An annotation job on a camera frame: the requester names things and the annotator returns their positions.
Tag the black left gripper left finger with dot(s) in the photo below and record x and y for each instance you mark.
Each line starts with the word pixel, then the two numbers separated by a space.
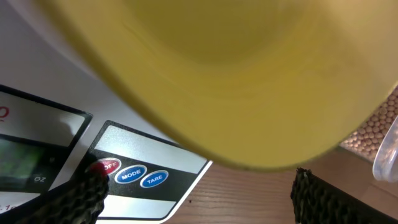
pixel 78 201

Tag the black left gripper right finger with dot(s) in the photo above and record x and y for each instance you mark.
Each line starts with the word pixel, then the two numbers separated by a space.
pixel 318 202

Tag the white digital kitchen scale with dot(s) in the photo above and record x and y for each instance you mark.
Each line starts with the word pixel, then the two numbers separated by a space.
pixel 59 121

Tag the yellow plastic bowl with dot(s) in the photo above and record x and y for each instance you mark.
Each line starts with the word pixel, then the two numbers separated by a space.
pixel 251 84

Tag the soybeans pile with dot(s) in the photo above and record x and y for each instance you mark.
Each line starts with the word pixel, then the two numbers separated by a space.
pixel 366 140

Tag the clear plastic container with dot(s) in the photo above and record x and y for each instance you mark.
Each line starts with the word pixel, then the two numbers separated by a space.
pixel 385 162

